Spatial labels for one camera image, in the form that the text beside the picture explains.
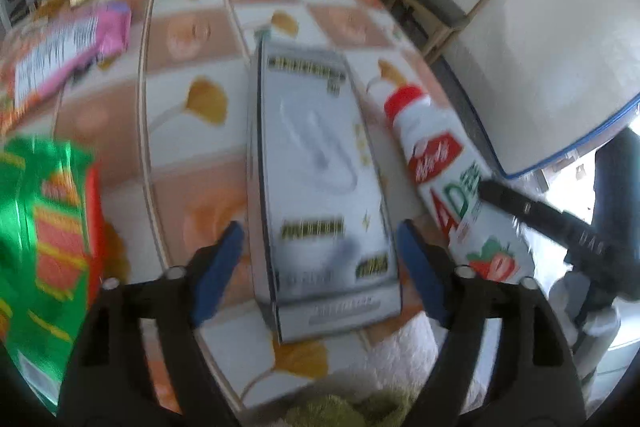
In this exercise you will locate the olive green towel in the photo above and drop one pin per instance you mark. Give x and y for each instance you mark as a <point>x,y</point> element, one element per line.
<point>325,413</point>

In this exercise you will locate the green red snack packet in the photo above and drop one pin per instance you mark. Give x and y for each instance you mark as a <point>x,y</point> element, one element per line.
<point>45,232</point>

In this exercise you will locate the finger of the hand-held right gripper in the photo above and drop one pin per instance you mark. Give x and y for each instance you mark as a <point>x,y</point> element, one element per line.
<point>520,204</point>

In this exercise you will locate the person's right hand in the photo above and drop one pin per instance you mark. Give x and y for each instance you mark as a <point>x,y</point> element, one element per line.
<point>595,322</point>

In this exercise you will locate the grey rectangular box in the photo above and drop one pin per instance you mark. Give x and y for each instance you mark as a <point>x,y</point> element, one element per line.
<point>320,147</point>

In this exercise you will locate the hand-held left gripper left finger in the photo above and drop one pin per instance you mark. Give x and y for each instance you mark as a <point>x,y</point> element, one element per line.
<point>220,269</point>

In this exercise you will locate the white milk bottle red cap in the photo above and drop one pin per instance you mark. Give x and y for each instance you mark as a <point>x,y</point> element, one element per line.
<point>435,147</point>

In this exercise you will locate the white mattress with blue edge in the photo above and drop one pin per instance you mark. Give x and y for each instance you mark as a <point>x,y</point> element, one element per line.
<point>540,32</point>

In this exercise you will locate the orange leaf print tablecloth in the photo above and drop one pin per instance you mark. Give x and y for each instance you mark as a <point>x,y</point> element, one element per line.
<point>200,57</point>

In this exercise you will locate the pink snack packet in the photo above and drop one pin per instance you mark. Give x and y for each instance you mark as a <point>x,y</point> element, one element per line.
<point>105,27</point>

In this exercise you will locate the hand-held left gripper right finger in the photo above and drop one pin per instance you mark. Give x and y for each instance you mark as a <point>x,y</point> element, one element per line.
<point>425,269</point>

